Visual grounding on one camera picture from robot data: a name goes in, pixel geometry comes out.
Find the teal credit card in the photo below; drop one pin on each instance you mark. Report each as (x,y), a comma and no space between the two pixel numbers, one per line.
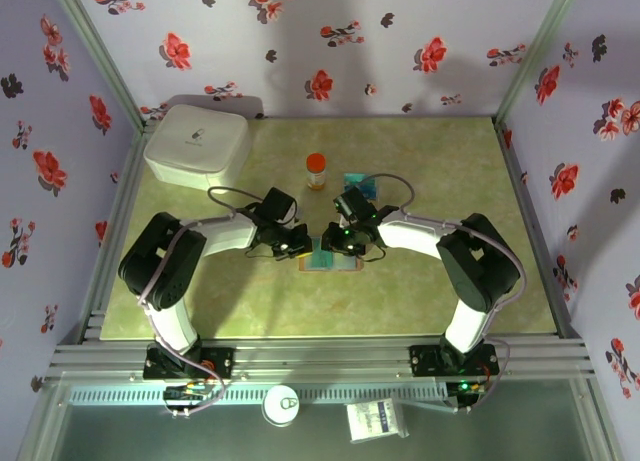
(355,181)
(320,258)

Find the brown leather card holder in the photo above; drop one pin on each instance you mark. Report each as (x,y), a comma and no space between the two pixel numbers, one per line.
(347,263)

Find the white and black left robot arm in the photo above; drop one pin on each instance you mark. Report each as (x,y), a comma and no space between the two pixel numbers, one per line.
(227,233)

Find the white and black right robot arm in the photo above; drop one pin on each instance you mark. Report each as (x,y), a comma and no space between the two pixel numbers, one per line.
(415,236)

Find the orange pill bottle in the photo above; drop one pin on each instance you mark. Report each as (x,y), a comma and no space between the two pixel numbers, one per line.
(316,173)

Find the white zip pill case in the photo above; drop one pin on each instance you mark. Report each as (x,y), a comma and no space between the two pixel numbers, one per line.
(195,146)

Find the white round lid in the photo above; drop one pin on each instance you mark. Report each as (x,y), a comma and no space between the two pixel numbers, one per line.
(280,406)

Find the clear bag with papers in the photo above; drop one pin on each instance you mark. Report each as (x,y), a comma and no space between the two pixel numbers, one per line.
(372,421)

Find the small electronics board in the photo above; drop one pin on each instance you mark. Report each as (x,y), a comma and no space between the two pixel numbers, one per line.
(462,388)
(185,395)

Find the wide aluminium frame rail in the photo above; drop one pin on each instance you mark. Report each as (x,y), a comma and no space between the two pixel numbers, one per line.
(320,356)

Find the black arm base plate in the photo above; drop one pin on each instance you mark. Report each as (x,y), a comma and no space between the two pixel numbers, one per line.
(220,361)
(425,358)

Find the aluminium corner post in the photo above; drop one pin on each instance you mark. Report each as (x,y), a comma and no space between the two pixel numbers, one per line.
(534,56)
(101,56)

